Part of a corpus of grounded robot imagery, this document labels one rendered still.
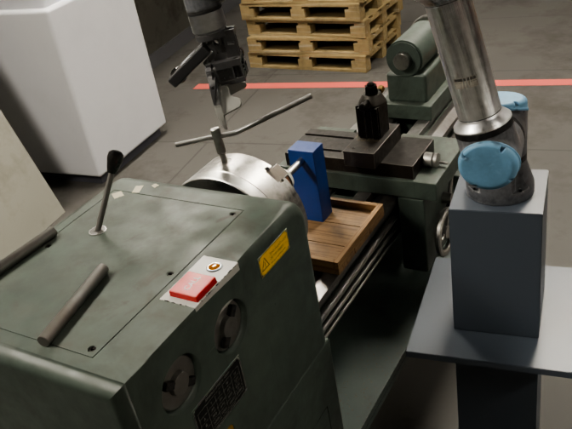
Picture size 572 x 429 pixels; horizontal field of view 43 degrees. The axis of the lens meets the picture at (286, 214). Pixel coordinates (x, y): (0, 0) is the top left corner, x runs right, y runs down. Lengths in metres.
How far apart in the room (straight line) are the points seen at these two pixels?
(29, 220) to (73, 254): 2.85
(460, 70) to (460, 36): 0.06
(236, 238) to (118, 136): 3.41
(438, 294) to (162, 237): 0.84
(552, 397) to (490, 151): 1.47
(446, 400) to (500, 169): 1.41
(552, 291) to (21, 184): 3.11
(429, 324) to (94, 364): 0.97
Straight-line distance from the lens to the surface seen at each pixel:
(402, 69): 2.58
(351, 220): 2.04
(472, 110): 1.43
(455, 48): 1.39
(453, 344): 1.81
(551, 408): 2.71
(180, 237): 1.39
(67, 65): 4.37
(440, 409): 2.69
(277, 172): 1.70
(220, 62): 1.57
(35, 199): 4.35
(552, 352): 1.80
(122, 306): 1.26
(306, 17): 5.71
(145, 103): 4.94
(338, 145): 2.28
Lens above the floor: 1.96
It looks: 31 degrees down
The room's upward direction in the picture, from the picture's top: 10 degrees counter-clockwise
